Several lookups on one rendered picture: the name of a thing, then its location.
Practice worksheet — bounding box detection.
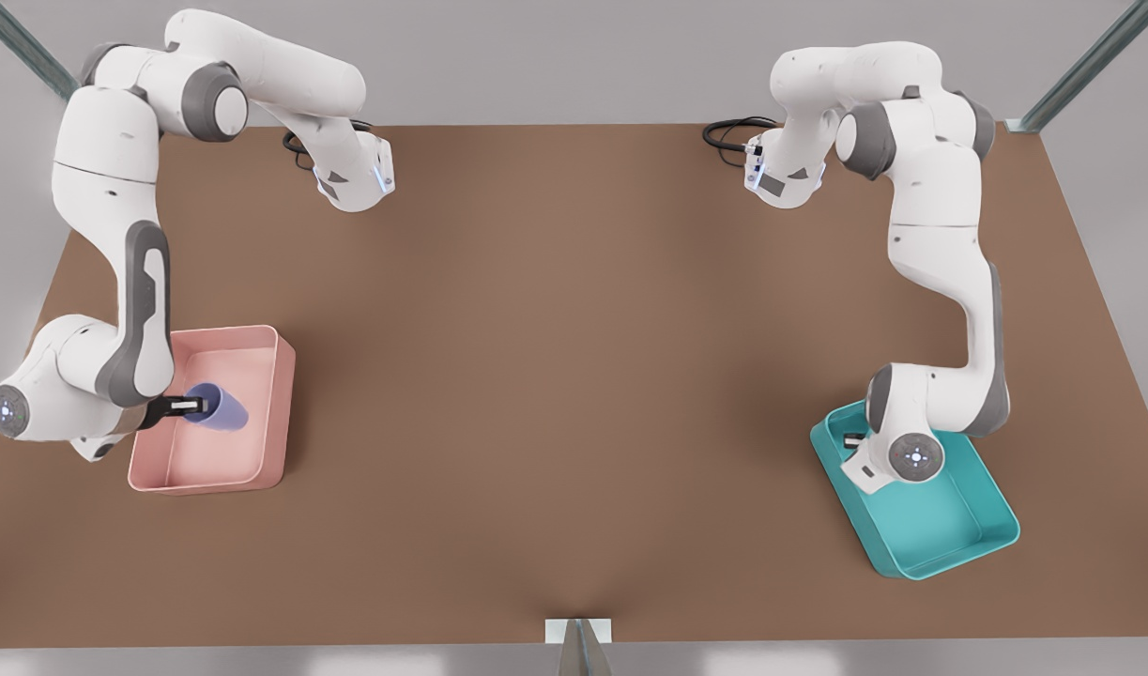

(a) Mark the blue plastic cup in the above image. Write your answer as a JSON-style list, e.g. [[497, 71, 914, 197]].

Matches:
[[183, 382, 251, 433]]

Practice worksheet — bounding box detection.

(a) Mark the pink plastic box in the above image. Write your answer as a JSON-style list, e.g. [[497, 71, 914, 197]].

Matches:
[[127, 325, 298, 495]]

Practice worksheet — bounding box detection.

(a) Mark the teal plastic box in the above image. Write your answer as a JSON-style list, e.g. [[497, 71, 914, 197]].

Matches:
[[809, 399, 1021, 580]]

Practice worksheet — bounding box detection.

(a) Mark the black cable loop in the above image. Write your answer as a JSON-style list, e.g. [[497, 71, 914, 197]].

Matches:
[[702, 116, 781, 168], [283, 119, 375, 172]]

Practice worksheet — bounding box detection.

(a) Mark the silver frame post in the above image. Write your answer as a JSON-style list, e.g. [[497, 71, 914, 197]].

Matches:
[[545, 618, 613, 676], [1005, 0, 1148, 134], [0, 0, 80, 101]]

